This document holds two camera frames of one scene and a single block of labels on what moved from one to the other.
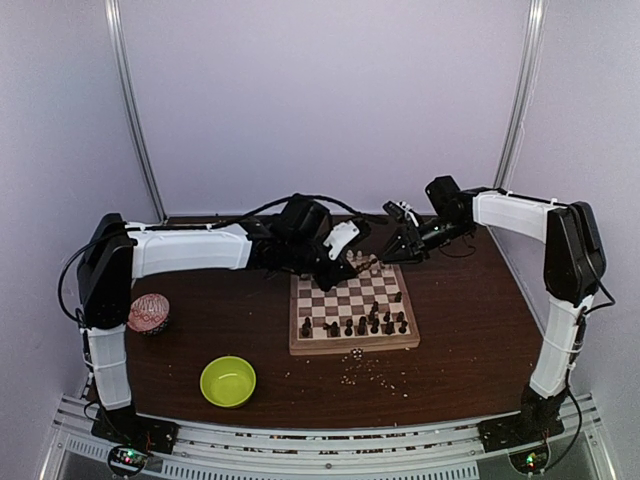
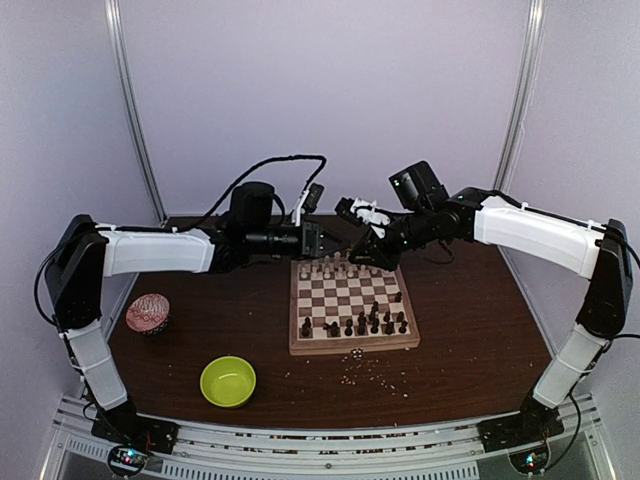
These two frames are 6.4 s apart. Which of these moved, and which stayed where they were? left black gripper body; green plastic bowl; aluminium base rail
Moved: left black gripper body
Stayed: aluminium base rail; green plastic bowl
